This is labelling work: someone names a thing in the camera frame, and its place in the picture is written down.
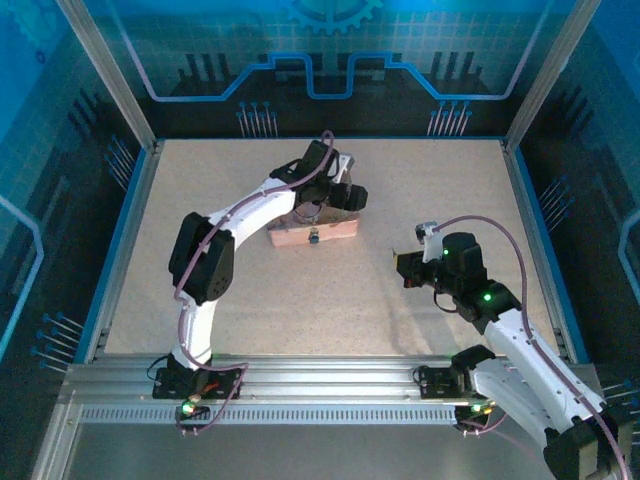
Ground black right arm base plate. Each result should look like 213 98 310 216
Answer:
414 364 481 401

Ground aluminium frame post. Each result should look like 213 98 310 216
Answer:
503 0 602 154
55 0 162 154

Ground slotted grey cable duct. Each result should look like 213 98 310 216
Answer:
79 405 459 427

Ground aluminium table side rail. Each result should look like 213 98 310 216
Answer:
83 139 167 364
501 139 584 364

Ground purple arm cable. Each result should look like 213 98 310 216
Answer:
144 130 351 437
432 214 634 480

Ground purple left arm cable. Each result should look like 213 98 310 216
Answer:
144 130 351 437

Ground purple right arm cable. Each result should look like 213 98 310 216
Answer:
432 214 634 480

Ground long aluminium mounting rail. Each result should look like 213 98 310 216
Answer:
59 353 601 407

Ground pink floral tin box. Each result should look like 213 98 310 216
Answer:
267 208 362 249

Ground small LED controller board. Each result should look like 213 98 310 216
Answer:
174 399 211 421
452 402 495 427

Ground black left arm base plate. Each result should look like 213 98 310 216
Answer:
152 367 245 401

